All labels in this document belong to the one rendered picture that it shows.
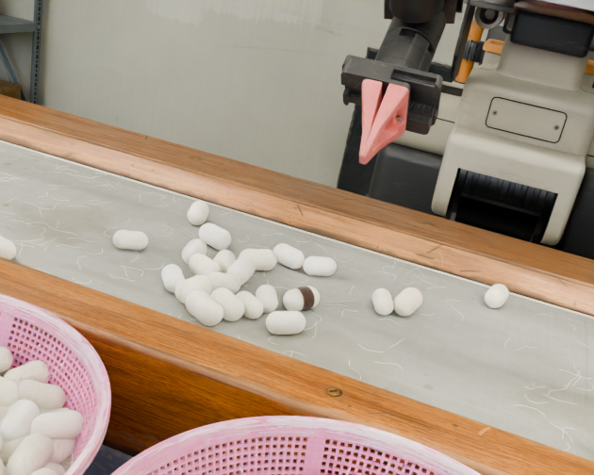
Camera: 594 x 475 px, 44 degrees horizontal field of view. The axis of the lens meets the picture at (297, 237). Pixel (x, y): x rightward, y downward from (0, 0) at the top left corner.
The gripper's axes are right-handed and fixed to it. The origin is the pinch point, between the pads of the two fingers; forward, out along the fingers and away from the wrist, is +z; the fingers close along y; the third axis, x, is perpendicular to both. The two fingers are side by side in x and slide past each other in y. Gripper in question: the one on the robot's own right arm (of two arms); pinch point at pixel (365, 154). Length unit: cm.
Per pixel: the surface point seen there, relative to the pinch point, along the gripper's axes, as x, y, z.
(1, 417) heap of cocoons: -14.6, -11.8, 36.8
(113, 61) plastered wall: 155, -147, -123
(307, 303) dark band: -0.9, 0.6, 17.5
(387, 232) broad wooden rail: 12.1, 3.0, 1.0
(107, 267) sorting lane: -2.1, -17.4, 20.4
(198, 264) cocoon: -1.4, -10.0, 17.2
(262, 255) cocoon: 2.0, -5.9, 13.0
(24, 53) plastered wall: 159, -190, -119
